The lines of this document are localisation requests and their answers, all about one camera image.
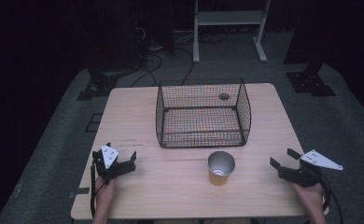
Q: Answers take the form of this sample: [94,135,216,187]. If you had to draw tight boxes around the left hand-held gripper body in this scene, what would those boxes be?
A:
[91,145,137,185]

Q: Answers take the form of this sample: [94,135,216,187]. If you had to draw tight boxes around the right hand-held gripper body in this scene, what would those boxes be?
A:
[277,149,344,189]

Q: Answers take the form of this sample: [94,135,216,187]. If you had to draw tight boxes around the person's left hand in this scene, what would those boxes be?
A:
[95,175,117,203]

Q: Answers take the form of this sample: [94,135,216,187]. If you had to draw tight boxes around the person's right hand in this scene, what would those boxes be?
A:
[291,181,327,216]

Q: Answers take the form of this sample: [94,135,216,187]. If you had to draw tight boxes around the grey tape strip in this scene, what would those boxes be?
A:
[68,187,91,200]

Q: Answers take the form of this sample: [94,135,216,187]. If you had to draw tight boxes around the black stand base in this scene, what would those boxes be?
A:
[285,62,337,98]
[76,63,119,102]

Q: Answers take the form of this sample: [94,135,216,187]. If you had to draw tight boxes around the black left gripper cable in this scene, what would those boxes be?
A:
[90,160,98,217]

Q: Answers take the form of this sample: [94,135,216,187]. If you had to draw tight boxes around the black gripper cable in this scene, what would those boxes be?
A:
[319,175,344,224]
[90,160,98,217]

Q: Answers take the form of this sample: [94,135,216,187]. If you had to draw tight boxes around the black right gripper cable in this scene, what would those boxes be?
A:
[319,175,344,224]

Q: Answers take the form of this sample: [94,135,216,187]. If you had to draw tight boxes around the black wire mesh basket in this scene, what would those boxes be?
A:
[155,77,253,149]

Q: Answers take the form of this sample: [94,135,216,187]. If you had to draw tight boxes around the black floor cables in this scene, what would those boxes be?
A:
[130,29,231,89]

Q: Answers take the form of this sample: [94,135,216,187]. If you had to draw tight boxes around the white metal desk frame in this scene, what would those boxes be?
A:
[192,0,272,64]

